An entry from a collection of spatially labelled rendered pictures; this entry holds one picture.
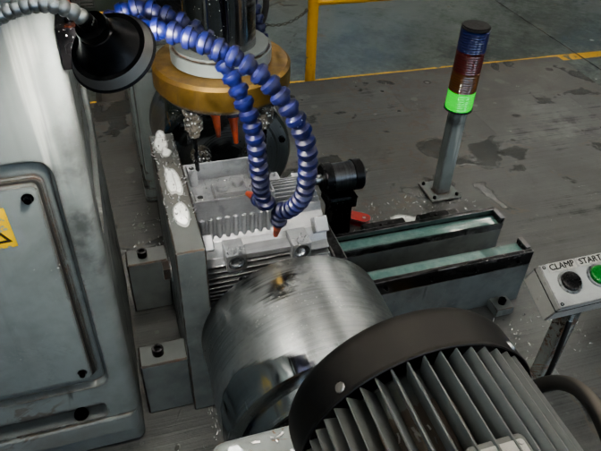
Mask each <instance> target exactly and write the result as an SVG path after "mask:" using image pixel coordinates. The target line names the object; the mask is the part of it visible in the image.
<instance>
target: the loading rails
mask: <svg viewBox="0 0 601 451"><path fill-rule="evenodd" d="M503 221H504V216H503V215H502V214H501V213H500V212H499V211H498V210H497V209H496V208H495V207H490V208H481V209H475V210H470V211H465V212H460V213H455V214H450V215H444V216H440V217H430V218H425V219H420V220H415V221H410V222H404V223H400V224H394V225H385V226H380V227H374V228H369V229H364V230H359V231H354V232H349V233H344V234H335V237H336V239H337V241H338V242H339V243H340V245H341V247H342V249H343V251H344V253H345V255H346V257H347V260H348V261H350V262H352V263H354V264H356V265H358V266H360V267H361V268H363V269H364V270H365V271H366V272H367V273H368V274H369V275H370V277H371V278H372V280H373V281H374V283H375V285H376V287H377V289H378V291H379V292H380V293H381V295H382V297H383V299H384V300H385V303H386V305H387V307H388V308H389V310H390V312H391V313H392V314H393V316H394V317H395V316H398V315H401V314H404V313H407V312H411V311H418V310H424V309H429V308H439V307H452V308H459V309H464V310H469V309H473V308H477V307H481V306H487V307H488V308H489V309H490V310H491V312H492V313H493V315H494V316H495V317H499V316H503V315H506V314H511V313H512V312H513V309H514V306H513V304H512V303H511V302H510V300H513V299H516V298H517V295H518V293H519V291H520V288H521V284H522V281H523V279H524V277H525V275H526V272H527V269H528V267H529V263H530V261H531V258H532V256H533V253H534V251H533V250H532V249H531V248H530V246H529V244H528V243H527V242H526V241H525V240H524V239H523V238H522V237H519V238H518V239H517V243H511V244H506V245H502V246H496V243H497V240H498V237H499V234H500V232H501V228H502V226H503ZM495 246H496V247H495Z"/></svg>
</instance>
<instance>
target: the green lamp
mask: <svg viewBox="0 0 601 451"><path fill-rule="evenodd" d="M475 95H476V93H474V94H472V95H468V96H464V95H459V94H455V93H453V92H451V91H450V90H449V88H448V91H447V96H446V101H445V107H446V108H447V109H448V110H450V111H453V112H455V113H468V112H469V111H470V110H471V109H472V106H473V102H474V97H475Z"/></svg>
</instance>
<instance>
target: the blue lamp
mask: <svg viewBox="0 0 601 451"><path fill-rule="evenodd" d="M490 32H491V30H490V31H489V32H488V33H483V34H476V33H471V32H468V31H466V30H464V29H463V28H462V27H461V31H460V35H459V39H458V44H457V49H458V50H459V51H460V52H462V53H463V54H466V55H483V54H485V53H486V50H487V42H488V40H489V35H490Z"/></svg>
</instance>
